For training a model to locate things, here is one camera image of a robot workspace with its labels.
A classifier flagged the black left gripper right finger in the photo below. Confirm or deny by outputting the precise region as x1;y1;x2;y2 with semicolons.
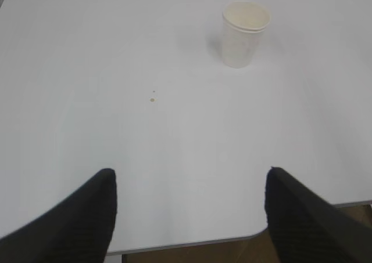
264;168;371;262

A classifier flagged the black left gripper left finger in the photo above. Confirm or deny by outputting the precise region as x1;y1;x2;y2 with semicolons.
1;168;117;262

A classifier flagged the white paper cup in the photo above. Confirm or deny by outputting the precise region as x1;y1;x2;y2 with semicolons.
221;1;271;69

